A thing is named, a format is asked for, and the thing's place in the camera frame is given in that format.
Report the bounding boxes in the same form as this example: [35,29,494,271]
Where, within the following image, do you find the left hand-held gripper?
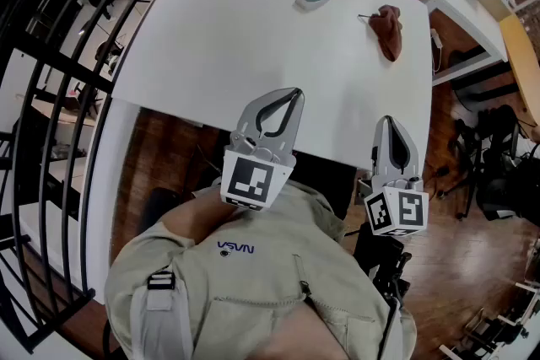
[219,86,306,213]

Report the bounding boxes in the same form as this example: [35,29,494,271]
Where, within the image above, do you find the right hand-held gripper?
[357,115,430,238]

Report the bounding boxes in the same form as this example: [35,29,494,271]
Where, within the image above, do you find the person's left forearm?
[162,183,240,252]

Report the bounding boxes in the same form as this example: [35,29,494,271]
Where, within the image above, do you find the black office chair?
[451,105,540,223]

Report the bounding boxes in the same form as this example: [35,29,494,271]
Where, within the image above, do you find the curved wooden desk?
[499,12,540,128]

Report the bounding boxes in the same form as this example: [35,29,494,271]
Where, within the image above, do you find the white side table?
[419,0,510,88]

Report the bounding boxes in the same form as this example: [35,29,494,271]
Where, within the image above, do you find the person's beige shirt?
[103,176,419,360]

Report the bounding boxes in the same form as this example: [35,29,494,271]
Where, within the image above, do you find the black metal railing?
[0,0,208,355]

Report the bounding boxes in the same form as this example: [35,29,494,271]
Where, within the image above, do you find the white power cable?
[432,46,445,76]

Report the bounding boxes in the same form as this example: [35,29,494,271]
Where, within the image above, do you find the black pack with cables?
[353,223,413,303]

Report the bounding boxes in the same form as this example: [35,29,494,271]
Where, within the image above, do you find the grey left shoulder strap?
[129,268,189,360]

